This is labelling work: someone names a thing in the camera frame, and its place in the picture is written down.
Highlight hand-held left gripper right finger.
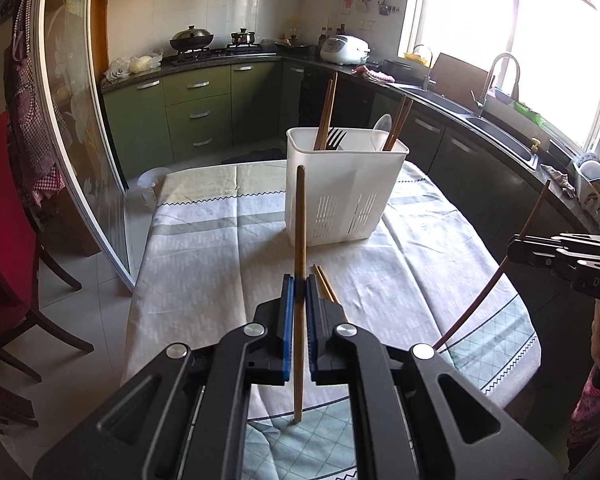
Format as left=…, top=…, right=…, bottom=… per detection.
left=307, top=276, right=566, bottom=480

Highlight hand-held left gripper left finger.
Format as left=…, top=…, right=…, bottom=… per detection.
left=32, top=275, right=295, bottom=480

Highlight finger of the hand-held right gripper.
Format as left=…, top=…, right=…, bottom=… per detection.
left=507, top=236, right=576, bottom=273
left=555, top=234, right=600, bottom=261

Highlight reddish brown chopstick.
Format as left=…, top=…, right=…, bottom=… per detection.
left=432, top=179, right=552, bottom=351
left=382, top=94, right=408, bottom=152
left=386, top=99, right=415, bottom=152

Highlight white plastic utensil holder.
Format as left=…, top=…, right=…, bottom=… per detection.
left=285, top=126, right=410, bottom=248

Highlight white plastic spoon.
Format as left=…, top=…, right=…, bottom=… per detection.
left=371, top=114, right=394, bottom=152

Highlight person's right forearm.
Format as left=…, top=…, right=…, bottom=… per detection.
left=569, top=370, right=600, bottom=453

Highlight dish rack with dishes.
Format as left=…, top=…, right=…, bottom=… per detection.
left=572, top=157, right=600, bottom=221

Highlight grey rag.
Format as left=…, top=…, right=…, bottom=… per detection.
left=540, top=162, right=576, bottom=198

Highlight steel double sink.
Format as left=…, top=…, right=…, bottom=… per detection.
left=400, top=82, right=541, bottom=171

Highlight green plastic tray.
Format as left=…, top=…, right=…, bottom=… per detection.
left=490, top=87, right=546, bottom=126

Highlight tall steel faucet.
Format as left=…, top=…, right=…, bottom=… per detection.
left=472, top=52, right=522, bottom=118

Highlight white trash bin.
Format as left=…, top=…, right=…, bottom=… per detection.
left=137, top=167, right=171, bottom=211

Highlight brown cutting board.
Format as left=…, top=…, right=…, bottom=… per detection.
left=432, top=52, right=496, bottom=98

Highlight green base cabinets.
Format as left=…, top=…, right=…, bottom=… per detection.
left=100, top=55, right=283, bottom=178

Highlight red kitchen cloth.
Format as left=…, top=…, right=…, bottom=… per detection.
left=352, top=65, right=396, bottom=83

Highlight wooden door pillar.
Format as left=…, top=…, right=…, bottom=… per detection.
left=87, top=0, right=131, bottom=256

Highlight kitchen window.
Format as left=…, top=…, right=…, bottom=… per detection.
left=397, top=0, right=600, bottom=156

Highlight white rice cooker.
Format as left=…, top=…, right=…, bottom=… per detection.
left=320, top=35, right=371, bottom=66

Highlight black gas stove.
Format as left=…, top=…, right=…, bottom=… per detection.
left=167, top=45, right=276, bottom=63

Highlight group of sauce bottles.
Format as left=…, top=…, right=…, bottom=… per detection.
left=319, top=24, right=346, bottom=46

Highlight black lidded wok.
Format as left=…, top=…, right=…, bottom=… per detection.
left=169, top=25, right=215, bottom=53

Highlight white plastic bags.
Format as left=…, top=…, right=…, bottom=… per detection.
left=104, top=50, right=163, bottom=81

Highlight sliding glass door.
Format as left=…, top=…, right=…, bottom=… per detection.
left=32, top=0, right=136, bottom=293

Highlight dark wooden chair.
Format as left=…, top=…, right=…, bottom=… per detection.
left=0, top=375, right=38, bottom=436

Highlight red covered wooden chair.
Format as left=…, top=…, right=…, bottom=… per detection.
left=0, top=112, right=96, bottom=381

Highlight red checked apron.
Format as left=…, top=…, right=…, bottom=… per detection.
left=2, top=0, right=66, bottom=221

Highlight yellow basket with handle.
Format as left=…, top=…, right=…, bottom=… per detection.
left=404, top=44, right=435, bottom=68

